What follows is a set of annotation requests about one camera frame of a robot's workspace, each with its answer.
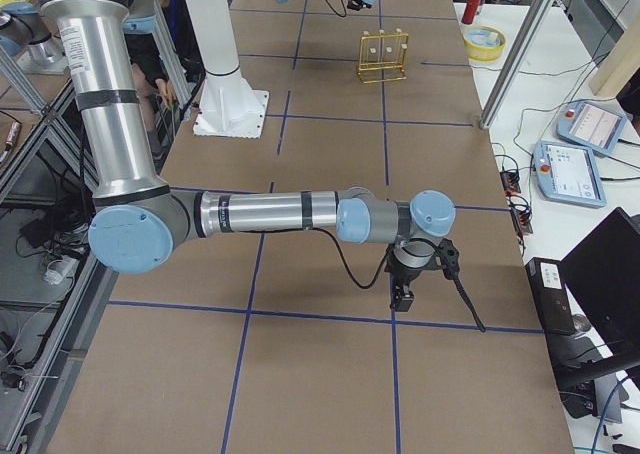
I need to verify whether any red bottle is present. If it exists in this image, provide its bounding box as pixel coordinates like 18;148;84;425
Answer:
461;0;481;25

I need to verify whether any black electronics box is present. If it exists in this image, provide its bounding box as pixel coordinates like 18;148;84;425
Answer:
525;257;576;336

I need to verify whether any black monitor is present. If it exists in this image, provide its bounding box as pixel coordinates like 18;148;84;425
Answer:
555;207;639;390

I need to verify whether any orange usb hub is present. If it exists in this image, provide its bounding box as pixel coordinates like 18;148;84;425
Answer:
507;194;533;238
498;154;521;194

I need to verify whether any gold wire cup holder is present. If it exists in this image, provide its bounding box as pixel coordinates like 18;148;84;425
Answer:
356;28;409;84

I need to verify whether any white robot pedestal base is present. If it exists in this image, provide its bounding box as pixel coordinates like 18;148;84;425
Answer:
186;0;269;139

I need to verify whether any yellow tape roll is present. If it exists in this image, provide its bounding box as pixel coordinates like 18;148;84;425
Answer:
462;25;506;62

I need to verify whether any near teach pendant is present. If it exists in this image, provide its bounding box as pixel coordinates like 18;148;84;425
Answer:
533;140;607;208

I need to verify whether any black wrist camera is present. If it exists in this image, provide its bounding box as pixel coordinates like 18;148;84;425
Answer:
437;238;460;280

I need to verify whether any teach pendant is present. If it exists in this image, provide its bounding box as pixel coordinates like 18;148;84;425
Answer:
533;140;607;208
556;100;628;156

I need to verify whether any far teach pendant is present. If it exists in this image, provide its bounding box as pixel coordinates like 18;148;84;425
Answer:
556;100;628;156

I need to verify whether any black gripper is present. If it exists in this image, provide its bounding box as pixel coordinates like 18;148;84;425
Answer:
385;253;440;312

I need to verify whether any far orange usb hub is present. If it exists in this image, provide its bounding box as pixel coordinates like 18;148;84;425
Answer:
498;154;521;194

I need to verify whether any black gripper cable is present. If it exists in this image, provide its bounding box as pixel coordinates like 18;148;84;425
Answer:
319;226;487;334

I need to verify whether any near orange usb hub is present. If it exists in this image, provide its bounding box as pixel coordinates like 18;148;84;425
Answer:
507;194;533;238

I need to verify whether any aluminium frame post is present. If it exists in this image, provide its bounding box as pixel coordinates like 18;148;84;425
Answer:
479;0;556;129

